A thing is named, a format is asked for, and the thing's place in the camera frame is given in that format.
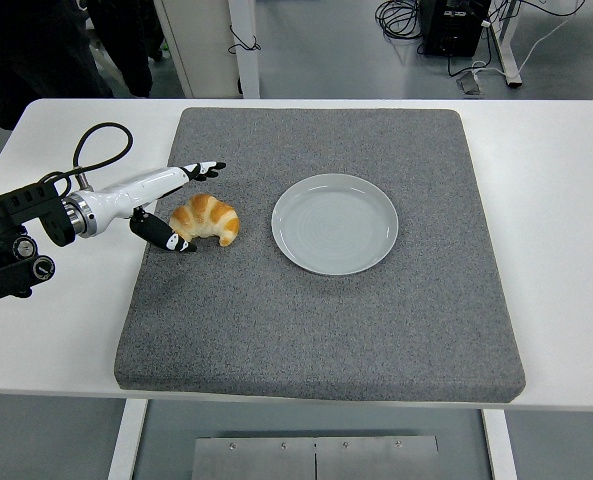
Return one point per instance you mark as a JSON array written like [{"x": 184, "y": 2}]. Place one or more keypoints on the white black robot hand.
[{"x": 126, "y": 195}]

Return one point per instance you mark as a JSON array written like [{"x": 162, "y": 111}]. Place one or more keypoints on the golden croissant bread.
[{"x": 208, "y": 215}]

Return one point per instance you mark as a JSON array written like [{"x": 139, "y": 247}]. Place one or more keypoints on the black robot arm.
[{"x": 6, "y": 205}]

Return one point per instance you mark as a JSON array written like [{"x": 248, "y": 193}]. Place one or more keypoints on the grey round plate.
[{"x": 333, "y": 225}]

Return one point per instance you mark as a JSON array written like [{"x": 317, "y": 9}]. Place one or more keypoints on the beige cabinet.
[{"x": 196, "y": 45}]

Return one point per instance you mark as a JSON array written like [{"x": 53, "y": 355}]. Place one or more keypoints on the person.
[{"x": 26, "y": 50}]

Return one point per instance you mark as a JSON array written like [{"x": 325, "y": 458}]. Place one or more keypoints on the grey speckled mat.
[{"x": 326, "y": 325}]

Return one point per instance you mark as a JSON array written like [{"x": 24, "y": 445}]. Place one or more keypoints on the white table leg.
[
  {"x": 126, "y": 440},
  {"x": 501, "y": 445}
]

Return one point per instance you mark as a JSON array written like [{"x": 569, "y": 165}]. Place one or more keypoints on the grey power adapter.
[{"x": 470, "y": 84}]

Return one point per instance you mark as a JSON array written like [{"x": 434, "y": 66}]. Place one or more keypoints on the black computer tower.
[{"x": 451, "y": 30}]

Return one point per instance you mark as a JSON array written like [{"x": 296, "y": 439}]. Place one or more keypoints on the white desk leg with foot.
[{"x": 508, "y": 55}]

